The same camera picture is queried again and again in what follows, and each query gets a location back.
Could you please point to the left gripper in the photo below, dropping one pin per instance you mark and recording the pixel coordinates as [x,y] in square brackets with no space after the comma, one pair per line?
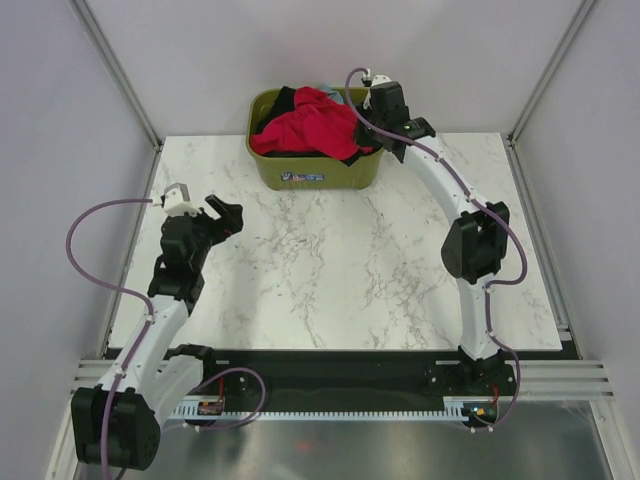
[231,221]

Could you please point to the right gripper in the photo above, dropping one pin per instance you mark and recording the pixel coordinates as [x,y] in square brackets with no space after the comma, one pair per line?
[362,139]

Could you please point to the red t shirt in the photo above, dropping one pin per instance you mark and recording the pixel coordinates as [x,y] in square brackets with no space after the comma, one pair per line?
[310,125]

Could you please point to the olive green plastic bin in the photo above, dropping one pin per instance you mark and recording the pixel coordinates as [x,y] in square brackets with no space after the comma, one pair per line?
[303,170]

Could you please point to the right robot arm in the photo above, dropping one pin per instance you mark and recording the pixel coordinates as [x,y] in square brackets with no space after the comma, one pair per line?
[476,242]

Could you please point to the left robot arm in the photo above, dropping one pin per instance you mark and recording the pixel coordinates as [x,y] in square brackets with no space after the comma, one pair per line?
[118,422]

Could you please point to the light blue t shirt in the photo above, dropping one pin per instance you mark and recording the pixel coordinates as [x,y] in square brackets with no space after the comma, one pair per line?
[332,93]

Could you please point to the black t shirt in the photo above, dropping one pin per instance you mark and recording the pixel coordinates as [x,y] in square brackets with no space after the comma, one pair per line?
[285,100]

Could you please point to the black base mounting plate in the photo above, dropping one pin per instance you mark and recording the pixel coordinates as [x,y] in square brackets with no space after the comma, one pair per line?
[319,380]

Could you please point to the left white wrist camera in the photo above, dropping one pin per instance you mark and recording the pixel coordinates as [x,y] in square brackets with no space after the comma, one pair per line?
[176,201]

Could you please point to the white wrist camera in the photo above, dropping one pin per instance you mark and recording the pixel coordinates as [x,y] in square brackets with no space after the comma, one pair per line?
[176,201]
[368,81]

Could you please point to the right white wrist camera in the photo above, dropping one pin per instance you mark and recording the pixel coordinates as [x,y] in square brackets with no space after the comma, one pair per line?
[368,81]

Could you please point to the white slotted cable duct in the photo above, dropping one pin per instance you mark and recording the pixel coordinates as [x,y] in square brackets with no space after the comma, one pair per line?
[194,409]

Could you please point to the left aluminium frame post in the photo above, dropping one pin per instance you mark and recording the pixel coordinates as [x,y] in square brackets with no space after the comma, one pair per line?
[90,23]

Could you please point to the aluminium frame post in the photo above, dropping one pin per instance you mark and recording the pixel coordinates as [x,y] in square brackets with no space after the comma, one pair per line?
[90,23]
[571,32]

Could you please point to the right aluminium frame post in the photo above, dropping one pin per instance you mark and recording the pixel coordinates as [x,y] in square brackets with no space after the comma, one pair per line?
[571,32]

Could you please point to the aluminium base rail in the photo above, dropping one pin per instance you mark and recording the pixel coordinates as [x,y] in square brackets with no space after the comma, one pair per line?
[540,380]

